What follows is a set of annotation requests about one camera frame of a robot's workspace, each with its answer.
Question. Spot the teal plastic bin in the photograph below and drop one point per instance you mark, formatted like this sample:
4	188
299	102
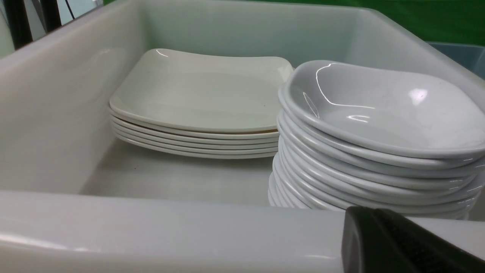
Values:
472	57

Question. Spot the lower white plates stack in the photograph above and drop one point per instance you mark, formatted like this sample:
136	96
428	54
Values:
194	144

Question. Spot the top white bowl stack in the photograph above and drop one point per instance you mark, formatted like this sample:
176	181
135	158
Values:
403	113

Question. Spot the large white plastic bin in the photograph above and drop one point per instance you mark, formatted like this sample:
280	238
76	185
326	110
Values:
74	199

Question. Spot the top white square plate stack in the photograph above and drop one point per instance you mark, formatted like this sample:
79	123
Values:
203	93

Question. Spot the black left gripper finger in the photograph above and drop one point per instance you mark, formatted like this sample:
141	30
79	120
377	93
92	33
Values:
383	241

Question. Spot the lower white bowls stack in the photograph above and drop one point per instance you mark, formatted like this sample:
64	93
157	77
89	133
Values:
323	173

